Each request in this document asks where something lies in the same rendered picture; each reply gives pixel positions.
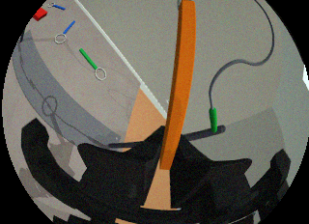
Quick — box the orange handle with grey loop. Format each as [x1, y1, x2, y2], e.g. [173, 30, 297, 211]
[159, 0, 197, 170]

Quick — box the green handle with white loop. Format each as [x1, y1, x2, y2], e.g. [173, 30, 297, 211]
[78, 49, 107, 80]

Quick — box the red rectangular block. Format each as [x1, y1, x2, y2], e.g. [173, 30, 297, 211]
[34, 7, 47, 20]

